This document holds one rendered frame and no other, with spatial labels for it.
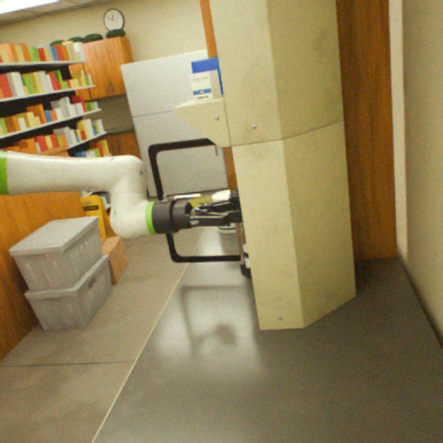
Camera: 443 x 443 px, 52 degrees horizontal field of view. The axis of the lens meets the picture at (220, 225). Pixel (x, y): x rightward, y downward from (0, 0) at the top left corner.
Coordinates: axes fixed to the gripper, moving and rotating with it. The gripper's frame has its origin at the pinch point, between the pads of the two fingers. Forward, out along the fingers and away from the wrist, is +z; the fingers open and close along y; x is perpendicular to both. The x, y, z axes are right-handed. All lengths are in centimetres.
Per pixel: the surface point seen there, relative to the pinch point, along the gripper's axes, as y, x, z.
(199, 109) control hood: -15.5, -28.5, -4.8
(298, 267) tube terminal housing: -14.2, 10.7, 12.4
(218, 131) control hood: -15.3, -23.2, -1.4
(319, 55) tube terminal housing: -4.8, -35.2, 20.9
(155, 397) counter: -39, 28, -18
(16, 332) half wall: 120, 114, -200
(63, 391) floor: 71, 121, -135
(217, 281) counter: 13.1, 27.2, -16.1
